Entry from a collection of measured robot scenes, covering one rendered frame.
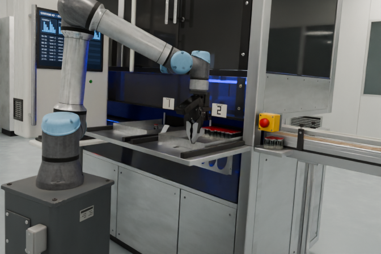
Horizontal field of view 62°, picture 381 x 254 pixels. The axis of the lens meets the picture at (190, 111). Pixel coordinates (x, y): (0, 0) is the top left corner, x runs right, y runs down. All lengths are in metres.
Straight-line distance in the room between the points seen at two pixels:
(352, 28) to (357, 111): 1.39
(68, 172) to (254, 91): 0.81
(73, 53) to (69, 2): 0.19
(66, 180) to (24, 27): 0.98
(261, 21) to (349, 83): 4.69
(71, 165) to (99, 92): 0.98
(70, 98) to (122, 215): 1.15
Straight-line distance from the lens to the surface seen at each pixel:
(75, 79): 1.22
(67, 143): 1.10
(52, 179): 1.12
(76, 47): 1.22
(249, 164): 1.46
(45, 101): 1.88
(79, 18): 1.10
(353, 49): 6.06
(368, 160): 1.38
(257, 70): 1.41
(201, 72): 1.23
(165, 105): 1.75
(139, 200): 2.03
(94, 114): 2.03
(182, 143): 1.32
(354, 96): 6.00
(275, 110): 1.57
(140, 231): 2.09
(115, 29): 1.09
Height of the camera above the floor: 1.17
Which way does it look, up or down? 6 degrees down
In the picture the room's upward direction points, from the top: 3 degrees clockwise
